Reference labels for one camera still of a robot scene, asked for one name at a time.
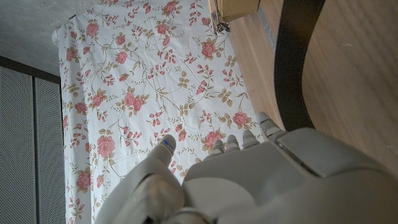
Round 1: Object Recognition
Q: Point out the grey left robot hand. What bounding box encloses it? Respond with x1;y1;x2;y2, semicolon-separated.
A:
93;111;398;224

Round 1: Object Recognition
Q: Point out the black leather belt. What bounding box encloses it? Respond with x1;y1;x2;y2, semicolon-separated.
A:
273;0;326;131

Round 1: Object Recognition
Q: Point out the wooden stick with metal clips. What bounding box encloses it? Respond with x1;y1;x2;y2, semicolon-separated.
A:
207;0;231;37

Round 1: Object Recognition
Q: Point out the brown cardboard package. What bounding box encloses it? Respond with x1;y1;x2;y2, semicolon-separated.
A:
216;0;261;22

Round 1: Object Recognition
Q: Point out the floral backdrop cloth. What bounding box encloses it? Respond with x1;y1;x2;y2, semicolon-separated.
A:
51;0;265;224

